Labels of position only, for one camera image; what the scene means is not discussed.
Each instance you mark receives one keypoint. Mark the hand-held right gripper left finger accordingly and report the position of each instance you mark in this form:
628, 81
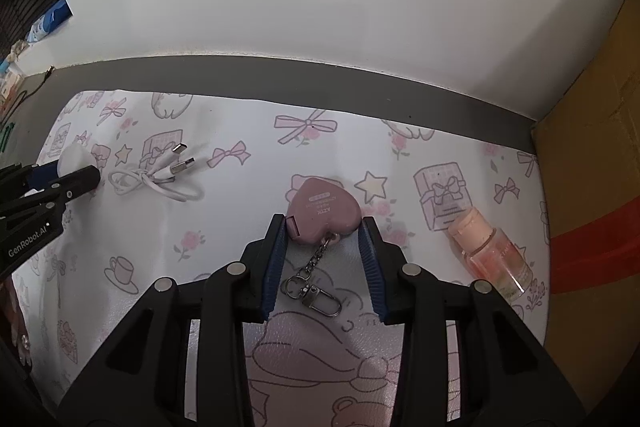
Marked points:
272, 269

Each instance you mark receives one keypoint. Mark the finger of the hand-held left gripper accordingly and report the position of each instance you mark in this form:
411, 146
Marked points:
80, 181
42, 174

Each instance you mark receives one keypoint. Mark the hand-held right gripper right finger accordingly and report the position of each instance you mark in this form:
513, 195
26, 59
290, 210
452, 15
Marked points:
372, 277

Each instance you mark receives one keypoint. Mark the white round powder puff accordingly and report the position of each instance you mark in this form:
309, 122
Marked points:
75, 157

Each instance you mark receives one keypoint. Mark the brown cardboard box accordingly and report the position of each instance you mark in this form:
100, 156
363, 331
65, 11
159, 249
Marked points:
595, 157

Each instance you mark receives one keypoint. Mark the green small item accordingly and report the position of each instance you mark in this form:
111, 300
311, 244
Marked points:
7, 136

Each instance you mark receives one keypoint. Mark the white printed table mat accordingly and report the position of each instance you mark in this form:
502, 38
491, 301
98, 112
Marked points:
235, 217

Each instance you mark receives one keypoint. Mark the pink clear bottle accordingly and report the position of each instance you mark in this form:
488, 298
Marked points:
492, 257

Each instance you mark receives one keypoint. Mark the blue white packet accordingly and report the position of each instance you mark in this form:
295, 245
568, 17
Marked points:
50, 21

